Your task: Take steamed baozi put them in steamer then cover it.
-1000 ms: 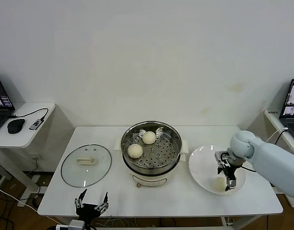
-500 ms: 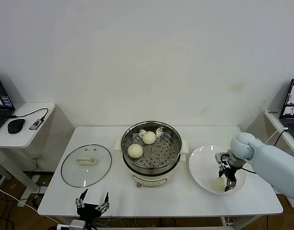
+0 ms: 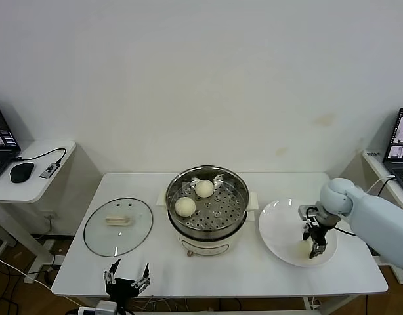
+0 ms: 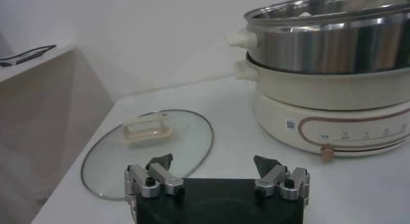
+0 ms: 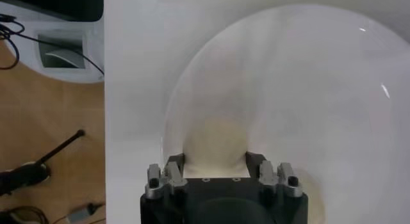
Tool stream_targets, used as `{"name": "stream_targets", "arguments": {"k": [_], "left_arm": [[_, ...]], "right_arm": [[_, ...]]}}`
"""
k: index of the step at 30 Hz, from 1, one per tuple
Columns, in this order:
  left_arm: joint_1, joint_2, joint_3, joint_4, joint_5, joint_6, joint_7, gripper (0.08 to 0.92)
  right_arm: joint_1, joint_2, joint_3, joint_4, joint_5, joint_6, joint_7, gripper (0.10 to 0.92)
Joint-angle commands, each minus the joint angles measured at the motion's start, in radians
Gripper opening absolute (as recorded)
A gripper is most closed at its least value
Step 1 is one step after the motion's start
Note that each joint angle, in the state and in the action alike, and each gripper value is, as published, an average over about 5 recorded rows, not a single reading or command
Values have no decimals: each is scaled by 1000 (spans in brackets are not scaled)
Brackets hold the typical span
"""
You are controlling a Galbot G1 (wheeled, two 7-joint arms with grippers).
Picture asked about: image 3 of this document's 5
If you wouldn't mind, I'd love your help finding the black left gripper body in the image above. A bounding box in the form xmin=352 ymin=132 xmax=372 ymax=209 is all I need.
xmin=105 ymin=278 xmax=142 ymax=303

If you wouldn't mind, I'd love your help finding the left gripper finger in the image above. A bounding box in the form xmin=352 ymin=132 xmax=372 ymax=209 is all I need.
xmin=103 ymin=258 xmax=122 ymax=285
xmin=131 ymin=261 xmax=152 ymax=291

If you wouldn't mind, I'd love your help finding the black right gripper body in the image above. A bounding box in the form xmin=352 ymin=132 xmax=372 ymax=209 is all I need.
xmin=303 ymin=221 xmax=329 ymax=245

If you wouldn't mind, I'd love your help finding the white steamed baozi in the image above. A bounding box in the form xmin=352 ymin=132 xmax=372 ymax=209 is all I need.
xmin=174 ymin=196 xmax=197 ymax=217
xmin=194 ymin=179 xmax=215 ymax=198
xmin=293 ymin=241 xmax=316 ymax=261

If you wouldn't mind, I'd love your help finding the stainless steel steamer basket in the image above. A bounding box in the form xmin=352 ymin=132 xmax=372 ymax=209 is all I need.
xmin=156 ymin=165 xmax=259 ymax=242

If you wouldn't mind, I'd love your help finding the white round plate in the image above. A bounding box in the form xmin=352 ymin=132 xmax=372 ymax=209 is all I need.
xmin=258 ymin=198 xmax=339 ymax=268

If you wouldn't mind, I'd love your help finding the round glass pot lid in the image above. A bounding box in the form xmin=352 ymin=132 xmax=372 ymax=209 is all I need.
xmin=83 ymin=196 xmax=154 ymax=257

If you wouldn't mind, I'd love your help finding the cream electric cooking pot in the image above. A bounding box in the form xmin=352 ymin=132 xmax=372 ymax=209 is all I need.
xmin=167 ymin=209 xmax=255 ymax=258

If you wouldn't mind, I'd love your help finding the white side table with sticker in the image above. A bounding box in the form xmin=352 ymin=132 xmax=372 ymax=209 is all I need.
xmin=362 ymin=149 xmax=403 ymax=285

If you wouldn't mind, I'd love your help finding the white side table with mouse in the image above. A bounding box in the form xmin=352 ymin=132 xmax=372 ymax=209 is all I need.
xmin=0 ymin=140 xmax=77 ymax=284

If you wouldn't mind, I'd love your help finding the grey usb hub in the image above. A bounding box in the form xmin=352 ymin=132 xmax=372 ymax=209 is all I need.
xmin=39 ymin=161 xmax=62 ymax=180

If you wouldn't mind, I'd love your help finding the black computer mouse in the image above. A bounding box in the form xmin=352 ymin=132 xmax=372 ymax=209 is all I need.
xmin=9 ymin=161 xmax=35 ymax=184

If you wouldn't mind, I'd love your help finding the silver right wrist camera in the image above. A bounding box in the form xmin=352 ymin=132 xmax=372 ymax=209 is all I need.
xmin=298 ymin=205 xmax=318 ymax=222

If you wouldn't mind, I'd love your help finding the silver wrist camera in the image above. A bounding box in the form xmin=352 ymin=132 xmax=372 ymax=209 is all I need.
xmin=95 ymin=300 xmax=119 ymax=315
xmin=298 ymin=205 xmax=318 ymax=222

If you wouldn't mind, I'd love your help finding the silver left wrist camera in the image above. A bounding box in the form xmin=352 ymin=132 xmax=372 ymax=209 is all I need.
xmin=95 ymin=300 xmax=119 ymax=315

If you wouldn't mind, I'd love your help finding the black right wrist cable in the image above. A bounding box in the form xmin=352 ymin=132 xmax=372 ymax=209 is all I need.
xmin=333 ymin=225 xmax=357 ymax=237

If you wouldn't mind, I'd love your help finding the white floor cable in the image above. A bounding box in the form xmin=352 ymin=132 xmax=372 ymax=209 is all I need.
xmin=0 ymin=252 xmax=41 ymax=284

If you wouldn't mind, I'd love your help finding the black cable with adapter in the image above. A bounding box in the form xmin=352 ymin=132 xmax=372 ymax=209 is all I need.
xmin=375 ymin=178 xmax=391 ymax=201

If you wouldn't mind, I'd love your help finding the white laptop cable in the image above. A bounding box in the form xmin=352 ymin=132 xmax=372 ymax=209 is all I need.
xmin=366 ymin=175 xmax=396 ymax=194

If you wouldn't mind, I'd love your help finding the black laptop camera views screen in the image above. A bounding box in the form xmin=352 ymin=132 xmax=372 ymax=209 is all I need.
xmin=383 ymin=107 xmax=403 ymax=200

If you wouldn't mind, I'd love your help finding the black usb hub cable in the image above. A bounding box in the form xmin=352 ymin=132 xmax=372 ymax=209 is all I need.
xmin=12 ymin=147 xmax=67 ymax=165

